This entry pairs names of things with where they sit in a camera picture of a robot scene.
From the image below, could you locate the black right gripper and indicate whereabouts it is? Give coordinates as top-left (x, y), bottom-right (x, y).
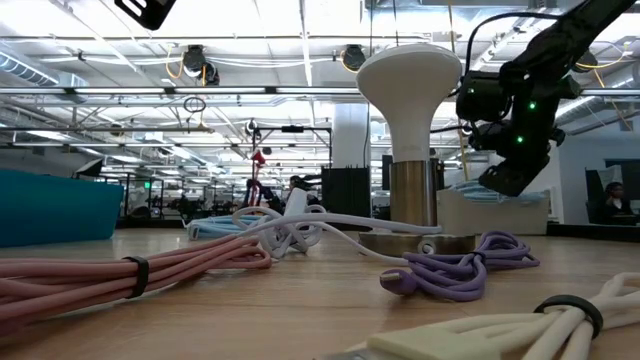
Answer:
top-left (469, 117), bottom-right (566, 197)

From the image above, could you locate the purple cable bundle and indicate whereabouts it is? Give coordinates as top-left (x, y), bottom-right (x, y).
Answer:
top-left (378, 229), bottom-right (541, 303)

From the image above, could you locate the cream cable bundle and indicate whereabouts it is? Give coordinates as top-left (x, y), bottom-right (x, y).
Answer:
top-left (314, 272), bottom-right (640, 360)

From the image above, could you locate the pink cable bundle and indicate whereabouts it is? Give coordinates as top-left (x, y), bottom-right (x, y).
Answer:
top-left (0, 234), bottom-right (274, 337)

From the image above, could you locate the grey plastic bin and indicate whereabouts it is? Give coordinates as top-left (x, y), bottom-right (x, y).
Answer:
top-left (437, 188), bottom-right (551, 236)

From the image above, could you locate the person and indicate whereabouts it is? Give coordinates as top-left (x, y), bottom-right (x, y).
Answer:
top-left (594, 181), bottom-right (639, 226)
top-left (288, 174), bottom-right (321, 206)

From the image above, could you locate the white mushroom table lamp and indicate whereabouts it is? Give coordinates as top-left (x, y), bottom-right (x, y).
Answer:
top-left (355, 42), bottom-right (479, 259)

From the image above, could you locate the black panel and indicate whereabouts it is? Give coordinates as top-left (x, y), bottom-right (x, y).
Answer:
top-left (321, 167), bottom-right (372, 219)

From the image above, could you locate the red object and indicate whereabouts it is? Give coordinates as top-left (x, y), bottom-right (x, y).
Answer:
top-left (249, 148), bottom-right (268, 207)

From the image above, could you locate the blue plastic bin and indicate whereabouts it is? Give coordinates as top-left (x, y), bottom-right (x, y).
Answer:
top-left (0, 168), bottom-right (125, 249)

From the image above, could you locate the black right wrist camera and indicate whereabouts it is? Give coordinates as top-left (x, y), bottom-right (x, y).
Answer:
top-left (456, 71), bottom-right (512, 123)

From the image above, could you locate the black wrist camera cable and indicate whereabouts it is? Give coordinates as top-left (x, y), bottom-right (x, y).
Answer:
top-left (463, 11), bottom-right (566, 76)

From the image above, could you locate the black background rig frame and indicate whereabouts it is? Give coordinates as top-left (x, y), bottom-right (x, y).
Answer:
top-left (251, 124), bottom-right (334, 171)

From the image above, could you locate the white lamp cord with plug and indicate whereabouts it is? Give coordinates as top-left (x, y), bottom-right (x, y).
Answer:
top-left (232, 187), bottom-right (444, 268)

